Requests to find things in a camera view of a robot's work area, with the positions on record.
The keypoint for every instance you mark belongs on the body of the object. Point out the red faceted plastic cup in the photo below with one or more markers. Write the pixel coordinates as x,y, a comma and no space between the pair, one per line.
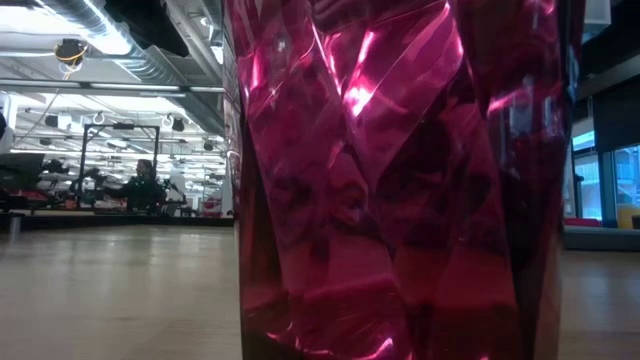
400,200

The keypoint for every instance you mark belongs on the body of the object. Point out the blue-grey plastic tray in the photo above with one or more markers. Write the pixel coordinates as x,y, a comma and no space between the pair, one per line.
600,239

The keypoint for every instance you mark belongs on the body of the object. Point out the red background bin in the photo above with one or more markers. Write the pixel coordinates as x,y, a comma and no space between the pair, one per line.
212,206

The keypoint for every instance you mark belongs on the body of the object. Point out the person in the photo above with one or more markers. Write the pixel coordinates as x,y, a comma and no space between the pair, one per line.
142,192

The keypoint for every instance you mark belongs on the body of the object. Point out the red background seat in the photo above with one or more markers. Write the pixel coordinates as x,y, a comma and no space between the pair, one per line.
582,222

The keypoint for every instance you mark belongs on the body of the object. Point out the black background machine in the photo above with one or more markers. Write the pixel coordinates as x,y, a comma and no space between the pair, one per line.
20,172

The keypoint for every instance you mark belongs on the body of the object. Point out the yellow background seat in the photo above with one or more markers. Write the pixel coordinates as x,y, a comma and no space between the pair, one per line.
629,217

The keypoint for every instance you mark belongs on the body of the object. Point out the black aluminium table frame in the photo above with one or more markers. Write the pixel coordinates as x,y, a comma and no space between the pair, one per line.
125,220

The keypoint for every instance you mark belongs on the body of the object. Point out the black background rig frame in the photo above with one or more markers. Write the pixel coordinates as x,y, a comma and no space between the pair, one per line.
122,126

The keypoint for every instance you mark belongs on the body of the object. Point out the silver ventilation duct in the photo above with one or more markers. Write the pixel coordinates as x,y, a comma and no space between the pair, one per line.
150,65

